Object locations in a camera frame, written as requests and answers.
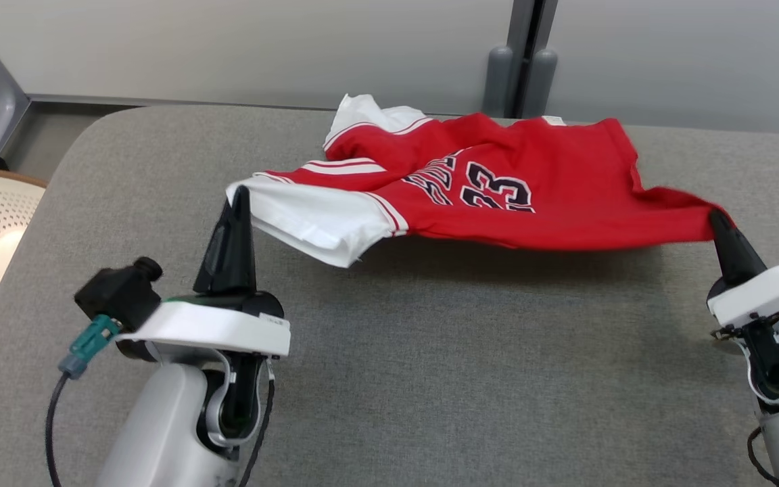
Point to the grey partition joint post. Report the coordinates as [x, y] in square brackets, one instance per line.
[528, 40]

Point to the grey partition base rail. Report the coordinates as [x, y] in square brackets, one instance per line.
[159, 101]

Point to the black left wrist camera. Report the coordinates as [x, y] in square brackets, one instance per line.
[119, 291]

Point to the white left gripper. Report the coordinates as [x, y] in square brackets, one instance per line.
[214, 328]

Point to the red and white basketball jersey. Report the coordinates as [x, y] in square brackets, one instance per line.
[552, 196]

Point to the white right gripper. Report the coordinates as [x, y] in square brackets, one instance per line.
[768, 294]

